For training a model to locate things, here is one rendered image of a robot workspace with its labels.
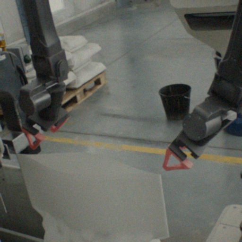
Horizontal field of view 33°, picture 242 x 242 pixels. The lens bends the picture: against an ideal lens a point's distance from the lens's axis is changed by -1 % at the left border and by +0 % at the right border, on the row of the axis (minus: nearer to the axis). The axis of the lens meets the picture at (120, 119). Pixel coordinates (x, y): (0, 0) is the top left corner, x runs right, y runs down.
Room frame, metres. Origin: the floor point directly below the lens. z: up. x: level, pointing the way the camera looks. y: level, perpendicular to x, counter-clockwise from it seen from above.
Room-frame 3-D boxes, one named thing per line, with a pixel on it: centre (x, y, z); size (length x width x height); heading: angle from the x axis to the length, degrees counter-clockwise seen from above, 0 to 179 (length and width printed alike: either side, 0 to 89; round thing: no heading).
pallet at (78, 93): (4.43, 0.74, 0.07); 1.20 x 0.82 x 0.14; 149
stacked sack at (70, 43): (4.72, 0.58, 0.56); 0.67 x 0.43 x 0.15; 57
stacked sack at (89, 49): (4.59, 0.41, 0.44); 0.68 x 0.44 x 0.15; 147
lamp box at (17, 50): (1.35, 0.30, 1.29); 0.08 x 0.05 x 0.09; 57
